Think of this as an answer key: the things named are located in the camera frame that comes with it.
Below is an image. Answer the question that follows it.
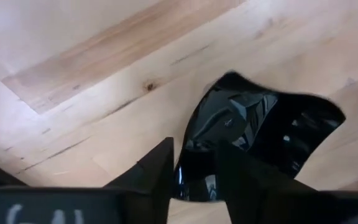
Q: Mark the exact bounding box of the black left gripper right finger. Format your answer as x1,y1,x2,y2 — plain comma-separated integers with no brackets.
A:
216,139,321,224

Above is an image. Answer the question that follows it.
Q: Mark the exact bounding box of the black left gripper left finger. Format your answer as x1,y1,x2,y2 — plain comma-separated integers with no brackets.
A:
104,136,175,224

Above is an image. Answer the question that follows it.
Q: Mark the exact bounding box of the black glossy leaf-shaped plate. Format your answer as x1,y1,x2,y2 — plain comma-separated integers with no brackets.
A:
173,71,347,203

